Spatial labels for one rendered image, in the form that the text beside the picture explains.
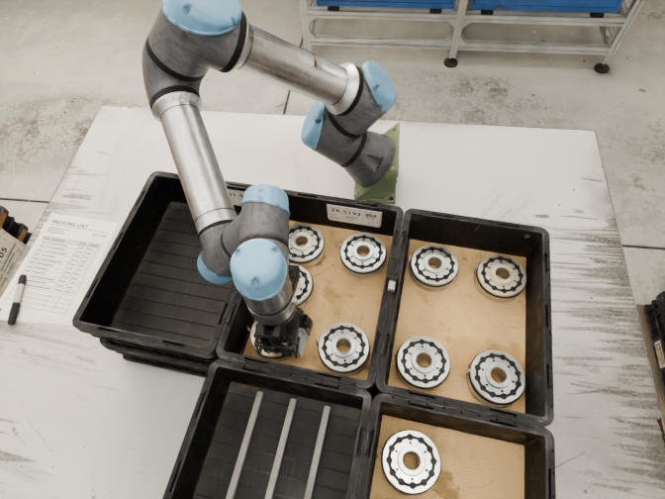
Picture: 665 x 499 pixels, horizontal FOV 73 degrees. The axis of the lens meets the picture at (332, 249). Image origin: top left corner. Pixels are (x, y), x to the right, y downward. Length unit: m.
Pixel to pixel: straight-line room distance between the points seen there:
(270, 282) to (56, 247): 0.93
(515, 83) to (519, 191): 1.53
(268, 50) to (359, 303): 0.54
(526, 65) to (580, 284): 1.91
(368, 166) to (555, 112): 1.69
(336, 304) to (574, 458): 0.58
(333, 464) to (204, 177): 0.57
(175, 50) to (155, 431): 0.78
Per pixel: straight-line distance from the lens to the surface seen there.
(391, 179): 1.20
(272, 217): 0.68
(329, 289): 1.00
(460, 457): 0.93
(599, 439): 1.16
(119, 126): 1.69
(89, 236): 1.43
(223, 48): 0.89
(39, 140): 2.99
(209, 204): 0.81
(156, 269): 1.12
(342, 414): 0.92
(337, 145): 1.15
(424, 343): 0.93
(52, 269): 1.42
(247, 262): 0.62
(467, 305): 1.01
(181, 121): 0.90
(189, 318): 1.04
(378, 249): 1.01
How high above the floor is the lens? 1.73
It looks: 59 degrees down
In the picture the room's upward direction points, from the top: 5 degrees counter-clockwise
